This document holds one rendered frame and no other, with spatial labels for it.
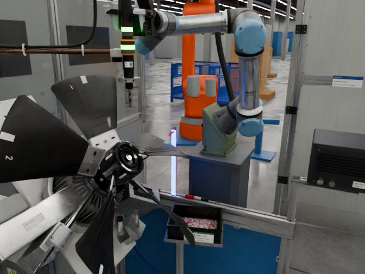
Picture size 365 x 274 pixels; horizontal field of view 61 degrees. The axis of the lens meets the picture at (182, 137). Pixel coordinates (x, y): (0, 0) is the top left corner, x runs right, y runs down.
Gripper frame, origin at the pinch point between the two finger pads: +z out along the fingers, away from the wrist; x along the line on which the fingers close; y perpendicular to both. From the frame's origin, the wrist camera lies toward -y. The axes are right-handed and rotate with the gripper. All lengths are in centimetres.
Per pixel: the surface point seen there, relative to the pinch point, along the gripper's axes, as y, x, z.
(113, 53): 12.4, 2.7, 1.1
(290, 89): 46, -37, -181
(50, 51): 11.9, 17.9, 10.8
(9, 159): 36, 11, 35
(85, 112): 31.8, 14.0, 2.5
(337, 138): 41, -65, -36
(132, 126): 73, 70, -115
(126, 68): 16.8, -0.6, -1.1
